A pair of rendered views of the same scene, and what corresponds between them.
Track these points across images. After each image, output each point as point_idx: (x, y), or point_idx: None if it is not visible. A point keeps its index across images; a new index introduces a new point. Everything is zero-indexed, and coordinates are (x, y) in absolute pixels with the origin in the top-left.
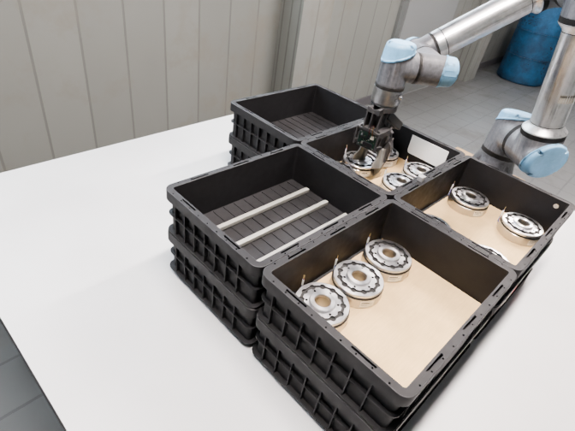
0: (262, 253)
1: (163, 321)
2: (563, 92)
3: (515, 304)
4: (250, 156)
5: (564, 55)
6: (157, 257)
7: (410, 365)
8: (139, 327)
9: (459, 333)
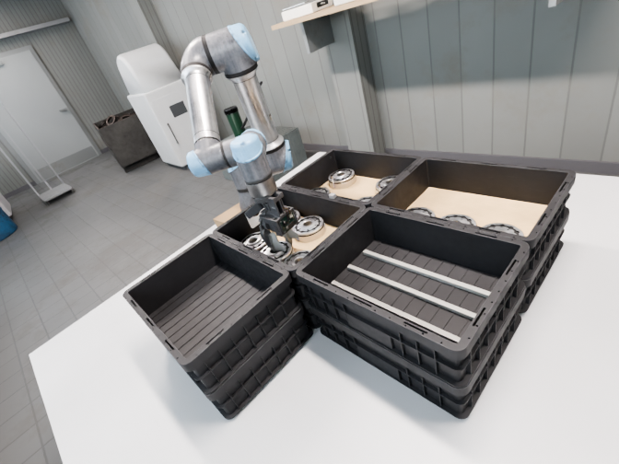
0: (451, 292)
1: (543, 397)
2: (268, 112)
3: None
4: (255, 362)
5: (254, 92)
6: (456, 446)
7: (507, 204)
8: (568, 419)
9: (502, 165)
